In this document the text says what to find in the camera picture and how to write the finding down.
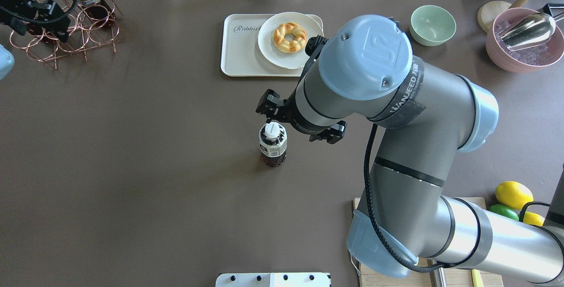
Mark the yellow plastic knife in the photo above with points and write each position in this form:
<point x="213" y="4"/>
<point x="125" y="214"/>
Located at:
<point x="476" y="277"/>

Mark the bamboo cutting board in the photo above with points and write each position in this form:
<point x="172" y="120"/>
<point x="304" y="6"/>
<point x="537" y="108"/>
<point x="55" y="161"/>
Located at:
<point x="454" y="278"/>

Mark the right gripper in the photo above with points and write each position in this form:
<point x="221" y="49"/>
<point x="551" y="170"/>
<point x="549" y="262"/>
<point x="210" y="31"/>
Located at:
<point x="270" y="104"/>

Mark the steel ice scoop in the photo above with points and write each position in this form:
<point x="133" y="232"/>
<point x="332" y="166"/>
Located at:
<point x="533" y="30"/>

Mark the braided ring bread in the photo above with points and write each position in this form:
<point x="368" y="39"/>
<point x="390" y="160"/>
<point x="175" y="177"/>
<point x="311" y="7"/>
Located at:
<point x="290" y="37"/>

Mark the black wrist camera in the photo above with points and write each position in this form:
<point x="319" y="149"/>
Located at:
<point x="314" y="46"/>

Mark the steel cylinder muddler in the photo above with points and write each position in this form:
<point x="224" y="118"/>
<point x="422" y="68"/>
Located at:
<point x="438" y="278"/>

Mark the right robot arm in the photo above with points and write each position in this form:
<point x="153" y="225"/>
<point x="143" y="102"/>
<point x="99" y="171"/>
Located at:
<point x="422" y="116"/>

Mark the cream serving tray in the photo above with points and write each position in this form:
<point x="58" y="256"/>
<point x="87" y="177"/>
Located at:
<point x="241" y="56"/>

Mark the copper wire bottle rack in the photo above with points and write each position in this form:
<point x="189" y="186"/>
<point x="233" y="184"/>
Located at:
<point x="85" y="35"/>

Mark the green bowl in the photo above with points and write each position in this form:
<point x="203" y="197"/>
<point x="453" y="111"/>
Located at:
<point x="431" y="25"/>

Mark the white plate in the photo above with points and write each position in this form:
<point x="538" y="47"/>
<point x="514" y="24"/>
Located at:
<point x="269" y="51"/>

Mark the pink ice bowl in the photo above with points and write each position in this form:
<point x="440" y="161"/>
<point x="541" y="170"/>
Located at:
<point x="526" y="60"/>

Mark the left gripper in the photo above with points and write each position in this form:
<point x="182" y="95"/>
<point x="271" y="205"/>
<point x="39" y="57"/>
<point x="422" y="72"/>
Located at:
<point x="17" y="7"/>

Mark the yellow lemon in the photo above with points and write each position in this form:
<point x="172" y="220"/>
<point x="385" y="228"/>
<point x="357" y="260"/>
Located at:
<point x="532" y="218"/>
<point x="513" y="194"/>

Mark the green lime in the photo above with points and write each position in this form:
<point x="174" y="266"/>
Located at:
<point x="503" y="210"/>

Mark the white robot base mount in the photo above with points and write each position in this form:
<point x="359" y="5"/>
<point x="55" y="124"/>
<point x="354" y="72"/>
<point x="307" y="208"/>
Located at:
<point x="274" y="279"/>

